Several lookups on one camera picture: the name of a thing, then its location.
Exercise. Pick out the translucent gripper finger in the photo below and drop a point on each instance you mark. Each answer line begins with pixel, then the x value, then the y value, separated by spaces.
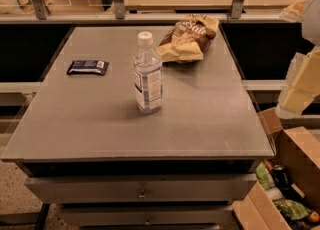
pixel 293 69

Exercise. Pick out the small orange fruit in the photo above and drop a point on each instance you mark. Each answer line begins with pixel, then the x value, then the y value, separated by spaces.
pixel 314 217

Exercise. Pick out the drawer with knob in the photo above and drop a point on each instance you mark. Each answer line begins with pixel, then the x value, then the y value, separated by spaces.
pixel 139 188
pixel 146 215

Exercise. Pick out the dark blue snack packet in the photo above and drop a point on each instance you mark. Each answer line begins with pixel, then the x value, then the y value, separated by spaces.
pixel 97 67

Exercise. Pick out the clear plastic water bottle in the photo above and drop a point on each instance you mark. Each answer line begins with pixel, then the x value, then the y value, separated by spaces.
pixel 147 74

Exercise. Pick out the open cardboard box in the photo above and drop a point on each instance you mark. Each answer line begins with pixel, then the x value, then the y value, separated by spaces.
pixel 297 145

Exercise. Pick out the lower drawer with knob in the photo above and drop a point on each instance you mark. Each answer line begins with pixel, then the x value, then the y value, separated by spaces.
pixel 146 215

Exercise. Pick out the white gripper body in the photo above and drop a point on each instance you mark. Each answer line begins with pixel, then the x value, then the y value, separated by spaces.
pixel 312 19

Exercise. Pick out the upper drawer with knob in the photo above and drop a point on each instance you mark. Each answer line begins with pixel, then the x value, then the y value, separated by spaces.
pixel 139 188

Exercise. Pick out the dark soda can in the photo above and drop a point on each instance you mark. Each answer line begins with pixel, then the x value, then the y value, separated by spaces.
pixel 280 176

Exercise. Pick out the green snack bag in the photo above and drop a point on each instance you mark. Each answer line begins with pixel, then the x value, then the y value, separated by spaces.
pixel 292 209

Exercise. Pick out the brown chip bag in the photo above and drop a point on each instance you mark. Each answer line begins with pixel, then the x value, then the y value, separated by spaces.
pixel 189 39

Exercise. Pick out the light green packet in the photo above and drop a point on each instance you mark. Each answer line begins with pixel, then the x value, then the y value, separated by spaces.
pixel 264 177

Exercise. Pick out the grey drawer cabinet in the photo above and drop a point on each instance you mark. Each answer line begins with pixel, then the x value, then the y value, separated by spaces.
pixel 90 125

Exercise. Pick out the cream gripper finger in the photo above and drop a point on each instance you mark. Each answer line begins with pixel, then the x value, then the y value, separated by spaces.
pixel 306 85

